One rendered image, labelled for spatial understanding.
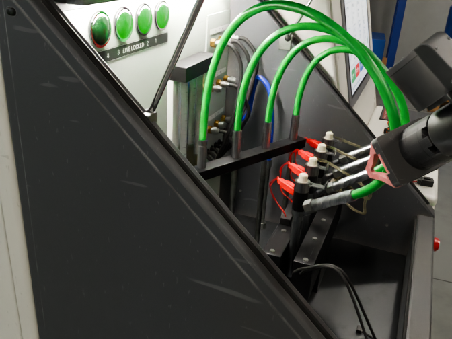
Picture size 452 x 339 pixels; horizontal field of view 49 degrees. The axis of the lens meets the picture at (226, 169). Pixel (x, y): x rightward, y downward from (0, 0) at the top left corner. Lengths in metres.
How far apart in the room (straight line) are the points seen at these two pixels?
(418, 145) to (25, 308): 0.61
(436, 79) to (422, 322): 0.47
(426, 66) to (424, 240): 0.63
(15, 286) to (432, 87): 0.64
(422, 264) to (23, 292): 0.73
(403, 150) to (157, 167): 0.30
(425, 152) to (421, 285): 0.43
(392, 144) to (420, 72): 0.11
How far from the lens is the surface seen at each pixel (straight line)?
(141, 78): 0.86
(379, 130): 1.65
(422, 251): 1.10
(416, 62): 0.56
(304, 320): 0.61
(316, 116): 1.18
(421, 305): 0.95
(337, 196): 0.76
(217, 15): 1.12
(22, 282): 0.82
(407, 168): 0.64
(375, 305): 1.11
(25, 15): 0.62
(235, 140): 0.99
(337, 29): 0.71
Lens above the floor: 1.51
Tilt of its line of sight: 25 degrees down
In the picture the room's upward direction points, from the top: 4 degrees clockwise
